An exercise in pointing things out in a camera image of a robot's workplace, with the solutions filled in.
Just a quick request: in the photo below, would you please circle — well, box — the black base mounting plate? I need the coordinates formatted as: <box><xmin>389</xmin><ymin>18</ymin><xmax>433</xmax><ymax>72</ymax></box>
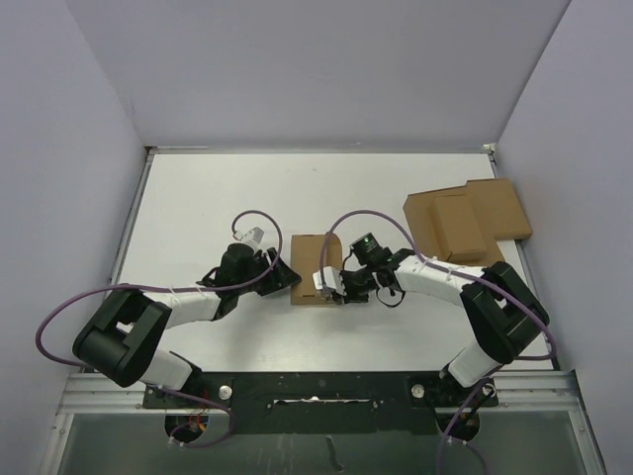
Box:
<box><xmin>142</xmin><ymin>371</ymin><xmax>498</xmax><ymax>441</ymax></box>

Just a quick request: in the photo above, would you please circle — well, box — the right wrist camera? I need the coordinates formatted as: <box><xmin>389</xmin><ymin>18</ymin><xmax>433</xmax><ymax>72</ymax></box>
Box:
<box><xmin>313</xmin><ymin>266</ymin><xmax>345</xmax><ymax>301</ymax></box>

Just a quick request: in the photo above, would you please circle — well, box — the purple cable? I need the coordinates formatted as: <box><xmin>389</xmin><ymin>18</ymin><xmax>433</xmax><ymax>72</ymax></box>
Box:
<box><xmin>35</xmin><ymin>211</ymin><xmax>284</xmax><ymax>449</ymax></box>
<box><xmin>318</xmin><ymin>210</ymin><xmax>560</xmax><ymax>475</ymax></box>

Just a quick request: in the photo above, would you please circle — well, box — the brown cardboard box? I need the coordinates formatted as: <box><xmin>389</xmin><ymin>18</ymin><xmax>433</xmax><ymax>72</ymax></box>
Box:
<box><xmin>290</xmin><ymin>235</ymin><xmax>328</xmax><ymax>307</ymax></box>

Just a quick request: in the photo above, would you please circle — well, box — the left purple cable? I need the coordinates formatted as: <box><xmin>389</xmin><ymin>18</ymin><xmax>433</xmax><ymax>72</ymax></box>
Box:
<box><xmin>35</xmin><ymin>211</ymin><xmax>284</xmax><ymax>449</ymax></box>

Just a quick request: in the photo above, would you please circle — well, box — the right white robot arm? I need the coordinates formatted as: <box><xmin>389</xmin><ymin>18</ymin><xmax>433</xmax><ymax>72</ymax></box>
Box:
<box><xmin>313</xmin><ymin>234</ymin><xmax>550</xmax><ymax>405</ymax></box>

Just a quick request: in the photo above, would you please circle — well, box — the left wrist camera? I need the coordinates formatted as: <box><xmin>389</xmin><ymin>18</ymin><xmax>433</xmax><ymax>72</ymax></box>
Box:
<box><xmin>233</xmin><ymin>227</ymin><xmax>264</xmax><ymax>248</ymax></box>

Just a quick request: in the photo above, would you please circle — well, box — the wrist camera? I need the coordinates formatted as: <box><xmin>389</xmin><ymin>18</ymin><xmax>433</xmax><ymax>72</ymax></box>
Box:
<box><xmin>233</xmin><ymin>227</ymin><xmax>264</xmax><ymax>248</ymax></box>
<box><xmin>313</xmin><ymin>266</ymin><xmax>345</xmax><ymax>301</ymax></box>

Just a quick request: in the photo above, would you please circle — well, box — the flat cardboard stack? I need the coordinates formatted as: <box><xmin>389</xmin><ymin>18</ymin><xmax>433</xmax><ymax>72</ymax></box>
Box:
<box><xmin>404</xmin><ymin>178</ymin><xmax>532</xmax><ymax>266</ymax></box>

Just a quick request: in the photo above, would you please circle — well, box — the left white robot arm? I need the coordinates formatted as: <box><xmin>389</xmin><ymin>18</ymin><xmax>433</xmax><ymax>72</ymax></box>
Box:
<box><xmin>72</xmin><ymin>243</ymin><xmax>302</xmax><ymax>407</ymax></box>

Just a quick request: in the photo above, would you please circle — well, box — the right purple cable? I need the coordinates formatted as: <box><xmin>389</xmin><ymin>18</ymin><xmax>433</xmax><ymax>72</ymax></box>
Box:
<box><xmin>318</xmin><ymin>210</ymin><xmax>560</xmax><ymax>475</ymax></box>

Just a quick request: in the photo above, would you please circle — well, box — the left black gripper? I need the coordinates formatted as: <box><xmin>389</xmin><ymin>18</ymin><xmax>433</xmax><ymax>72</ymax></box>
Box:
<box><xmin>235</xmin><ymin>247</ymin><xmax>300</xmax><ymax>295</ymax></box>

